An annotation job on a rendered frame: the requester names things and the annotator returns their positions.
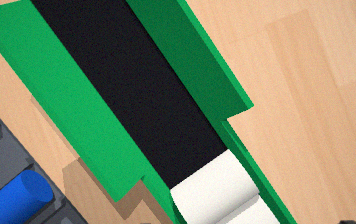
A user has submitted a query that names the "white cylinder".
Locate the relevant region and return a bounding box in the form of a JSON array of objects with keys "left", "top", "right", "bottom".
[
  {"left": 215, "top": 194, "right": 280, "bottom": 224},
  {"left": 170, "top": 149, "right": 260, "bottom": 224}
]

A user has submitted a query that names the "blue cylinder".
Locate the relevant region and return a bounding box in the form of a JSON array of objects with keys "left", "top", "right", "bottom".
[{"left": 0, "top": 170, "right": 53, "bottom": 224}]

